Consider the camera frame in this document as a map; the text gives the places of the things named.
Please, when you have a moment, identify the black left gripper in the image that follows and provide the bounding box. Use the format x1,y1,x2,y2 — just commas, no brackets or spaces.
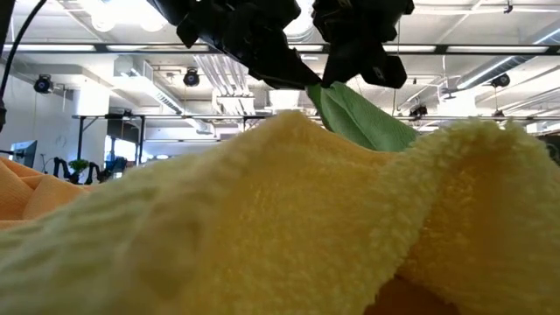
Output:
146,0,324,92

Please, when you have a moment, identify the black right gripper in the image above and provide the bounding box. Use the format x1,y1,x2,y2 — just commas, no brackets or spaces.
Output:
311,0,416,90

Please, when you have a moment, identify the green microfiber towel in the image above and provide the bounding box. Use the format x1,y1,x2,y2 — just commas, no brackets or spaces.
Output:
305,80,421,153

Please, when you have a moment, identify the yellow microfiber towel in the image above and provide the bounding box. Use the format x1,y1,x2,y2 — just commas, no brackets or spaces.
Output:
0,109,560,315

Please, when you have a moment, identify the orange microfiber towel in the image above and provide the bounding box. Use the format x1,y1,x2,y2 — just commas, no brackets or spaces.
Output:
0,157,95,232

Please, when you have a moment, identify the grey computer monitor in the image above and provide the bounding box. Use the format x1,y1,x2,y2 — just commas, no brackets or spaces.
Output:
8,139,39,171

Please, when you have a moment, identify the black ceiling cable reel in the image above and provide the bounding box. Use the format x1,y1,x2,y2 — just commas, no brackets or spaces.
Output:
33,73,55,95
182,67,201,88
489,73,512,90

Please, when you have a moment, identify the black horizontal frame rail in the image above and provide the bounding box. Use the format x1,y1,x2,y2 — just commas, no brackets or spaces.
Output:
146,114,560,123

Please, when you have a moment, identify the white rectangular air duct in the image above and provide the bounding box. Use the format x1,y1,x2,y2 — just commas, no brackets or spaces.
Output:
112,56,215,135

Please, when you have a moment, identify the black ceiling light rail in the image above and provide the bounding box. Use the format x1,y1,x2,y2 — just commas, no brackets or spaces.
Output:
0,41,560,56

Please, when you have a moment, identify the black metal frame stand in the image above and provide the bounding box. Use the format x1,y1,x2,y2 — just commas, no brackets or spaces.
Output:
72,111,148,176

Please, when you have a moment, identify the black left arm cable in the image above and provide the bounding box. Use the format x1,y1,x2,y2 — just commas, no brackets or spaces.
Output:
0,0,48,102

